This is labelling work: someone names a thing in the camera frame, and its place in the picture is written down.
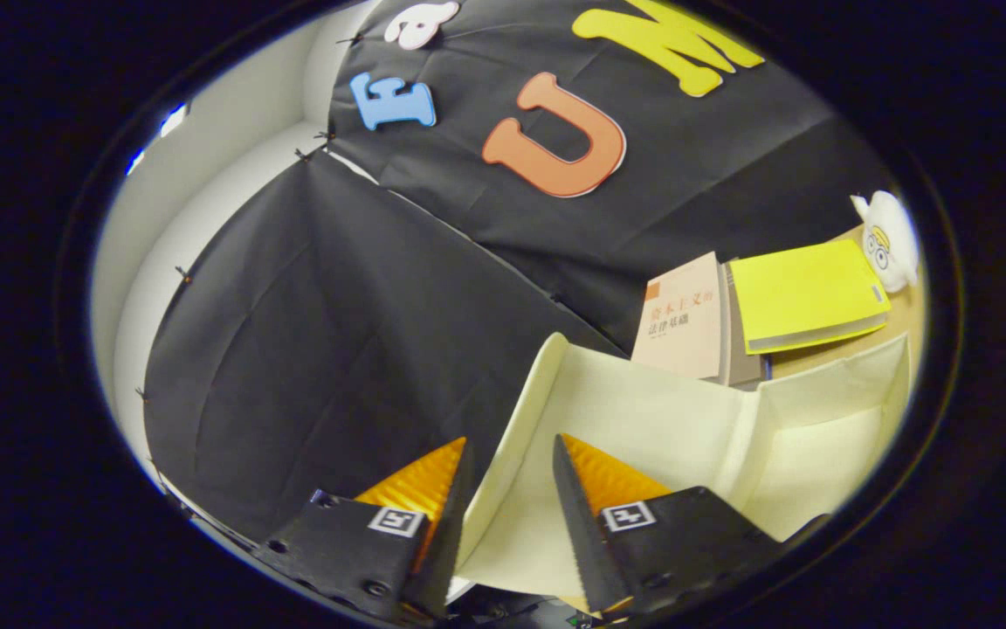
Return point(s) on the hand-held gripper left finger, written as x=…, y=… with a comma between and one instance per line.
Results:
x=455, y=533

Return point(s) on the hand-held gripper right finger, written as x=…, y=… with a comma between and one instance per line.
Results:
x=577, y=524

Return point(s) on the cream fabric storage box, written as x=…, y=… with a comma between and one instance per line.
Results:
x=660, y=428

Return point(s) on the beige book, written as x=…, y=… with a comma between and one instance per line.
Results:
x=682, y=323

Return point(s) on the yellow book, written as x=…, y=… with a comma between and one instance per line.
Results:
x=804, y=288

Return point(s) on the white plush toy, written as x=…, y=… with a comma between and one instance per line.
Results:
x=892, y=236

